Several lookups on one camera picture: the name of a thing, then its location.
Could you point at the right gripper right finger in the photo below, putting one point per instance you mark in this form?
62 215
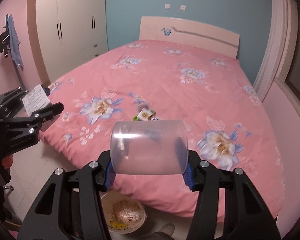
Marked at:
246 214

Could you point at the person's leg in grey trousers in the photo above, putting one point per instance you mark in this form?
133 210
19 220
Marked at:
165 233

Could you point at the pink floral bed quilt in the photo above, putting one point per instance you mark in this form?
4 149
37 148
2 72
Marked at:
225 120

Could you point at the white blue yogurt cup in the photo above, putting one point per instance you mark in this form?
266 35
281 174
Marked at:
141 106

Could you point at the red white small box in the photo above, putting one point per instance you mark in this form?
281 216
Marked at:
35 100

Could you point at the clear plastic cup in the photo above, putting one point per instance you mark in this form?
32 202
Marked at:
149 147

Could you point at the blue hanging cloth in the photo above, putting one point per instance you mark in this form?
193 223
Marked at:
14 42

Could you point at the cream white wardrobe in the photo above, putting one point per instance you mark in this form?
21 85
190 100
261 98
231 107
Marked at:
65 34

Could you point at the white milk carton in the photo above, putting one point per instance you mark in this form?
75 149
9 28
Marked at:
147 115

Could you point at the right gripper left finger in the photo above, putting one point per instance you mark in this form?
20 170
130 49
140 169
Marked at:
50 215

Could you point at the window with dark frame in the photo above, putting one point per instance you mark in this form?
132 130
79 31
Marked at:
297 62

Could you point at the white trash bin with bag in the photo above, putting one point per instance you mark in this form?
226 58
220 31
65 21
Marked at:
123 214

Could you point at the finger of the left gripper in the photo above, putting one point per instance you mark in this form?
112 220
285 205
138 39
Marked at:
48 115
47 91

